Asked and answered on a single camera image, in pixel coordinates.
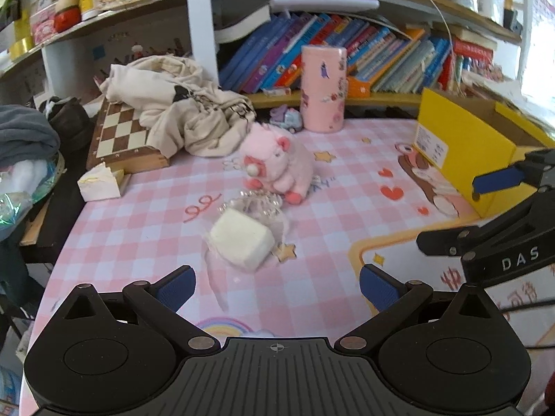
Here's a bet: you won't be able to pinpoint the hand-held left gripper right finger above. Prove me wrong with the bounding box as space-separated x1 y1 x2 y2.
333 264 504 353

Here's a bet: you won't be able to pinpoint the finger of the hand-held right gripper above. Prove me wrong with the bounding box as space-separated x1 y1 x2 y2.
416 190 555 256
472 148 555 197

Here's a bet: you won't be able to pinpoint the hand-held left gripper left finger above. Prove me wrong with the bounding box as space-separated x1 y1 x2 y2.
65 265 222 355

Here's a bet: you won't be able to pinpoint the yellow cardboard box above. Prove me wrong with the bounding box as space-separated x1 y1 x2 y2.
417 87 555 218

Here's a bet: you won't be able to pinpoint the cream foam block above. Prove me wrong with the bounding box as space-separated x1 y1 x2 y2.
209 208 276 270

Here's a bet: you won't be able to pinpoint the pink plush pig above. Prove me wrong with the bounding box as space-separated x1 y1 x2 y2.
239 123 314 205

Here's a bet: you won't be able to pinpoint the small grey toy car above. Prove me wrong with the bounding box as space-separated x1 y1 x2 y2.
269 104 305 133

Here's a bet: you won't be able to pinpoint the pink checked desk mat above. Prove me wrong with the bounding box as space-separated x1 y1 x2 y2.
19 117 555 416

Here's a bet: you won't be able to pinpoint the pile of papers and booklets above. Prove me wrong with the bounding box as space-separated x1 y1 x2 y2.
455 69 526 101

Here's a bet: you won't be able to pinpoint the torn white paper box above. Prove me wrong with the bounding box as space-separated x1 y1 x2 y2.
77 163 125 202

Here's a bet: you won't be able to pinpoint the thick red books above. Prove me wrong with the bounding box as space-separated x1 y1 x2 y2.
450 36 506 84

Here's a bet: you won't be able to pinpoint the wooden chessboard box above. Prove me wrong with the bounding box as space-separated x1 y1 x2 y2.
85 95 171 172

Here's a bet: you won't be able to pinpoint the flat orange box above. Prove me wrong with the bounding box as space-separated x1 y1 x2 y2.
346 75 374 98

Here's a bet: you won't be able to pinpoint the iridescent plastic wrap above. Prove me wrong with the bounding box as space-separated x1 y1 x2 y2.
0 155 66 240

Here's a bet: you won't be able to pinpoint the beige cloth bag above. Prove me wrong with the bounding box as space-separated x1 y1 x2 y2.
99 55 257 157

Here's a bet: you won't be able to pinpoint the pink sticker-covered canister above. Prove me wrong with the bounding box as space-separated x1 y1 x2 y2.
299 45 348 133

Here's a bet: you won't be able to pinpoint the black bag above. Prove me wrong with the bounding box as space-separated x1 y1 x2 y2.
43 96 99 149

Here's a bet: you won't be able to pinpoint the grey folded clothes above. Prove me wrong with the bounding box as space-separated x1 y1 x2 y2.
0 104 62 171

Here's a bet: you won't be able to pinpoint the row of colourful books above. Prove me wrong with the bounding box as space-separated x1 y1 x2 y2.
219 10 454 95

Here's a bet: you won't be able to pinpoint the white desk lamp bar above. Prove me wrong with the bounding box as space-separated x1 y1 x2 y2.
269 0 381 11

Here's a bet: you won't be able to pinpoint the white desk shelf unit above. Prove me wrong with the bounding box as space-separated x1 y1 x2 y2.
0 0 555 110

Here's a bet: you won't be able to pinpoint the gold tin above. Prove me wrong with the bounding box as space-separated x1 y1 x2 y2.
8 36 34 62

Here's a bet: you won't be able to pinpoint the pink gift box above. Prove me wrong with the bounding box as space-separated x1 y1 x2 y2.
29 10 57 45

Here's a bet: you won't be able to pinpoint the red round jar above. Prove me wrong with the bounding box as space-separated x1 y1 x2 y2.
54 0 83 34

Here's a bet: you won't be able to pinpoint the thin white hanging cable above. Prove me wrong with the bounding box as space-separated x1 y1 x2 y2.
415 0 457 93

